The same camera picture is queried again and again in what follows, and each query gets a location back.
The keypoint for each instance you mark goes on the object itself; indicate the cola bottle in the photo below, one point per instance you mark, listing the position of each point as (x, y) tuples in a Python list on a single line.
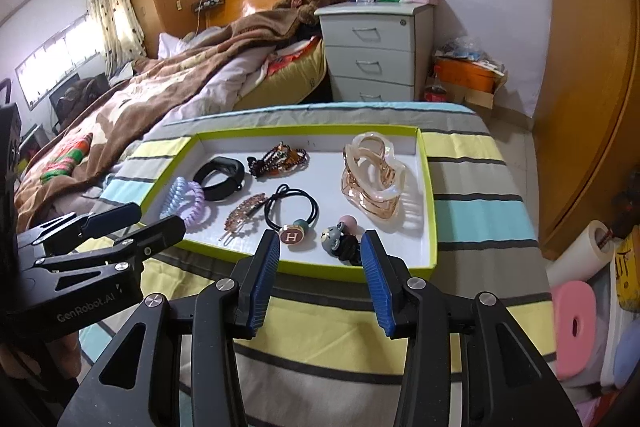
[(436, 89)]

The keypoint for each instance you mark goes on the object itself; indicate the dark chair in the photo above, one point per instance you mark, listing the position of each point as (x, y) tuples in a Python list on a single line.
[(75, 99)]

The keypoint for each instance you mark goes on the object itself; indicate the yellow-green cardboard tray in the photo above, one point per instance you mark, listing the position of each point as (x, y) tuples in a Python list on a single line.
[(327, 172)]

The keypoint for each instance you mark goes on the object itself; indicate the orange storage box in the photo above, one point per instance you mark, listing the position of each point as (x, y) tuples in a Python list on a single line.
[(465, 77)]

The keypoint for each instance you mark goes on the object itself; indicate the black wristband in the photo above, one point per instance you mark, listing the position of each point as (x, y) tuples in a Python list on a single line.
[(215, 192)]

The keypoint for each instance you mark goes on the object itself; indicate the wooden door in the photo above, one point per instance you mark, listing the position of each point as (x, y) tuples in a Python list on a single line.
[(585, 82)]

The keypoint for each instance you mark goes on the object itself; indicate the cardboard box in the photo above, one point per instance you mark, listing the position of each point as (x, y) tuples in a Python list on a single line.
[(482, 99)]

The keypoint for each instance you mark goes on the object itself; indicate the pink tape roll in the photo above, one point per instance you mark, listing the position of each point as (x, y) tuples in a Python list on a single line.
[(567, 347)]

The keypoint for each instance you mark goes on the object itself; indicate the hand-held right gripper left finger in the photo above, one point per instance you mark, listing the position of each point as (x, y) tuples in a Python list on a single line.
[(265, 277)]

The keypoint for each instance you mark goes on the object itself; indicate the patterned curtain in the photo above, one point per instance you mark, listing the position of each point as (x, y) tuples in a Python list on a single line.
[(112, 7)]

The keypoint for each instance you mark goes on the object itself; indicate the yellow box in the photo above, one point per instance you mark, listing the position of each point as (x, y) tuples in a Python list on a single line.
[(627, 277)]

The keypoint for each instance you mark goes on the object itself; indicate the pile of plastic packets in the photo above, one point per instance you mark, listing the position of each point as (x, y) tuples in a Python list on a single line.
[(465, 49)]

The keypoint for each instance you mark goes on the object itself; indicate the power strip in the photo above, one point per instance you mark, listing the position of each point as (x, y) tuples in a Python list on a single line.
[(210, 1)]

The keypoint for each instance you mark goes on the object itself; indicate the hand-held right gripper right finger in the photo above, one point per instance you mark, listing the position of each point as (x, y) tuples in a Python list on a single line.
[(375, 282)]

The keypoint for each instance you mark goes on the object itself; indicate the window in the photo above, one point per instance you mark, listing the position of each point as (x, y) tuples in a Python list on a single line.
[(55, 57)]

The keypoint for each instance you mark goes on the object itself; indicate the brown blanket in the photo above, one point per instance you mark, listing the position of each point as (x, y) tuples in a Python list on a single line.
[(150, 97)]

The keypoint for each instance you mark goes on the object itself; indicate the white paper roll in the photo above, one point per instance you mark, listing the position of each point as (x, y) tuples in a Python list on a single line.
[(575, 257)]

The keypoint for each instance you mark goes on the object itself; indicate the yellow pillow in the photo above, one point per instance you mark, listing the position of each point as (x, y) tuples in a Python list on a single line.
[(290, 79)]

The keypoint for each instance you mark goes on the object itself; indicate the grey nightstand with drawers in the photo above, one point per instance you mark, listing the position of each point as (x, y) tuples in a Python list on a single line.
[(370, 42)]

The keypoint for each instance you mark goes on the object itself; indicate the pink rhinestone hair clip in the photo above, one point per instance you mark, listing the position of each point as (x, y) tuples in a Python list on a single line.
[(242, 212)]

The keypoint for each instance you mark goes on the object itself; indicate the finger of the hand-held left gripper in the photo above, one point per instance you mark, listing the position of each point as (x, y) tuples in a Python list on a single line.
[(160, 234), (112, 217)]

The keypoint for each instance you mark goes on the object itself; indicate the large beige hair claw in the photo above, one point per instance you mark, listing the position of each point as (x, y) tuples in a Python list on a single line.
[(370, 199)]

